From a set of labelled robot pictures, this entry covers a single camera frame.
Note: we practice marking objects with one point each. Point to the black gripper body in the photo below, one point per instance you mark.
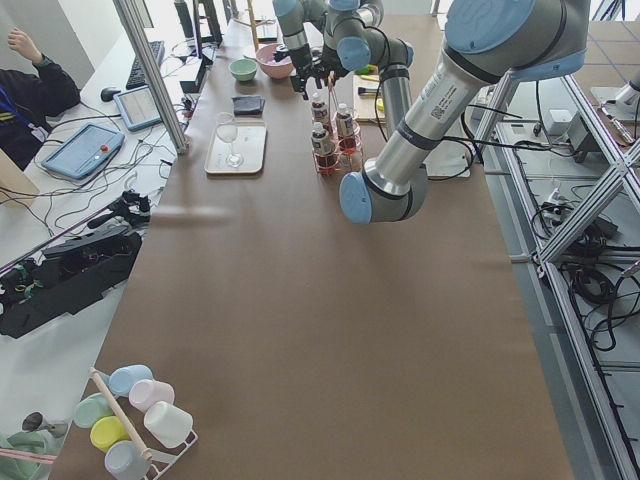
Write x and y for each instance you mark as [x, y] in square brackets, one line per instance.
[330, 61]
[301, 57]

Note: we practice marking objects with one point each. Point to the tea bottle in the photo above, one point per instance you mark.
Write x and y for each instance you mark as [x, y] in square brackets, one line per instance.
[323, 149]
[344, 128]
[319, 109]

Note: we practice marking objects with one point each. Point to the copper wire bottle basket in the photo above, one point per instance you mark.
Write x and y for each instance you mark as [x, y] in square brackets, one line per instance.
[350, 161]

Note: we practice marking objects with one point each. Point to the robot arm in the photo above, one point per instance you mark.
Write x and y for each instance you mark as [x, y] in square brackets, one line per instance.
[292, 16]
[483, 42]

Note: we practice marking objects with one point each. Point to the pink bowl with ice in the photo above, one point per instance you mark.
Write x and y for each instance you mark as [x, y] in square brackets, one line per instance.
[273, 68]

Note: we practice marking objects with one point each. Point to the wooden cutting board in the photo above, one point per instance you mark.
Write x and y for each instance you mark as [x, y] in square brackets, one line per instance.
[367, 108]

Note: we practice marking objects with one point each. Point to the metal muddler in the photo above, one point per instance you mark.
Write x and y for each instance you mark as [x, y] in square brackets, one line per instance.
[367, 91]

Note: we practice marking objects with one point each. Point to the green bowl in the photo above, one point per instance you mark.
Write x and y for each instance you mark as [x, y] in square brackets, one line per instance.
[243, 69]

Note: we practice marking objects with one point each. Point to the grey folded cloth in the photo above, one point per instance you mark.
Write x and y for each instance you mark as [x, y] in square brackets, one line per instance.
[249, 105]

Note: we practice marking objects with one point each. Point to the wine glass on tray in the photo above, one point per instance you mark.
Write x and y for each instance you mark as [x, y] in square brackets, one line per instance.
[227, 132]

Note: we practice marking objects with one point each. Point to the cream serving tray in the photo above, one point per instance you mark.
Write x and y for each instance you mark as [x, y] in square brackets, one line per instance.
[250, 143]

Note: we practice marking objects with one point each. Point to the blue teach pendant far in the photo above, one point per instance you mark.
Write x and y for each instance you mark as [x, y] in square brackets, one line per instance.
[137, 108]

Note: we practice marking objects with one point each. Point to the blue teach pendant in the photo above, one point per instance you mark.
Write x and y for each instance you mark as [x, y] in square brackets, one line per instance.
[84, 152]
[137, 108]

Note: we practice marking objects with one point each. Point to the black computer mouse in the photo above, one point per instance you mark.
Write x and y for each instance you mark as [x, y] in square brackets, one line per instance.
[108, 93]

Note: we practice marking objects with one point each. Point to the blue teach pendant near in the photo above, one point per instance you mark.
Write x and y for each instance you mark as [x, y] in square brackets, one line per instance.
[84, 152]

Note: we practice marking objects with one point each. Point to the seated person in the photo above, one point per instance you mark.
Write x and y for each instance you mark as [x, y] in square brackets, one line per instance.
[28, 100]

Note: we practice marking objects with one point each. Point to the black plastic device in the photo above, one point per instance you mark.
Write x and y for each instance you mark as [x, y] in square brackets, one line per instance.
[76, 273]

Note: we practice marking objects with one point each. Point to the light blue cup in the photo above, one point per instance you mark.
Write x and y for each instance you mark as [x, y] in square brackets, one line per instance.
[122, 379]

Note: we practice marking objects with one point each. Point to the pale pink cup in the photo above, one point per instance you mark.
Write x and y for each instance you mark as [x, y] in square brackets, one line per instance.
[146, 392]

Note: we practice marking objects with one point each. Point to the white cup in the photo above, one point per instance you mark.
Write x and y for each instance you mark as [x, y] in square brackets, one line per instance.
[169, 424]

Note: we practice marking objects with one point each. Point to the mint green cup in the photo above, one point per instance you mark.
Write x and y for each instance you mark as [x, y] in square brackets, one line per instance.
[90, 410]

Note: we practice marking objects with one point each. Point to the yellow cup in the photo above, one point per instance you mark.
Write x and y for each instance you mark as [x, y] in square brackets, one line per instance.
[106, 432]

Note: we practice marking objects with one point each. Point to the grey blue cup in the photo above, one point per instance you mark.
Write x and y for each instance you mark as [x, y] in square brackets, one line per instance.
[124, 462]

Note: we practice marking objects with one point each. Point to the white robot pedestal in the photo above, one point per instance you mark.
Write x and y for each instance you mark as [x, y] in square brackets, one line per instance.
[449, 159]

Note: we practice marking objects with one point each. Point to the aluminium frame post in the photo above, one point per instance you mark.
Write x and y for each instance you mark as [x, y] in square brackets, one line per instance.
[132, 24]

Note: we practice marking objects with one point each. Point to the wooden rack handle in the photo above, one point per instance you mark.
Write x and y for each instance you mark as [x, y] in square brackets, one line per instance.
[142, 448]

